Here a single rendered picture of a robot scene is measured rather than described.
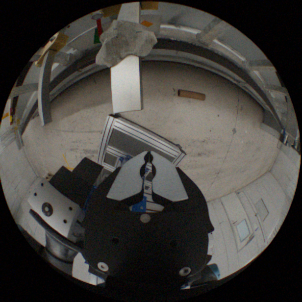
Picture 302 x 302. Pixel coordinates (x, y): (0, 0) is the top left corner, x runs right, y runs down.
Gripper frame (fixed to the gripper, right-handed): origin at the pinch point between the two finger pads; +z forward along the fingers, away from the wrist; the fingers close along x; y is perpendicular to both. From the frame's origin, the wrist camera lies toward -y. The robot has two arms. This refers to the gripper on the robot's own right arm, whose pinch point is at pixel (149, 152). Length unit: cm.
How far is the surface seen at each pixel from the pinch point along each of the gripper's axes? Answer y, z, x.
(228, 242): 221, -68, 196
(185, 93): -22, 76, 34
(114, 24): -18.5, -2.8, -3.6
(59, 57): -32.7, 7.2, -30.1
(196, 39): -34.8, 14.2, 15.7
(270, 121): -41, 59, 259
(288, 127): -9.8, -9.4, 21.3
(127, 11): -24.8, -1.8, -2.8
